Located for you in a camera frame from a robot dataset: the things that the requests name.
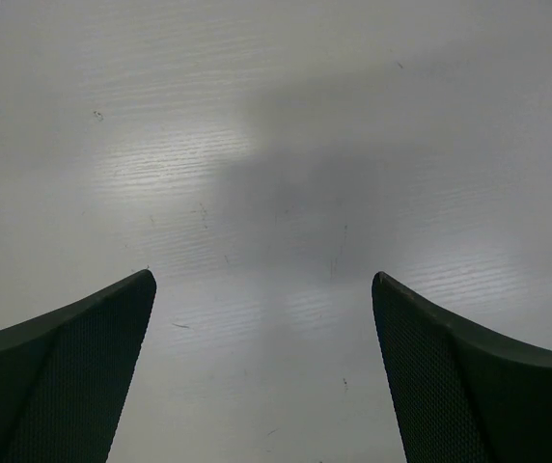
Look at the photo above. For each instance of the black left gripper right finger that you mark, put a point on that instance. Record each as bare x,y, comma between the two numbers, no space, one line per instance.
461,392

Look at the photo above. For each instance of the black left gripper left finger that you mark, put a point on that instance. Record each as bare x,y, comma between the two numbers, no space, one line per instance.
65,375

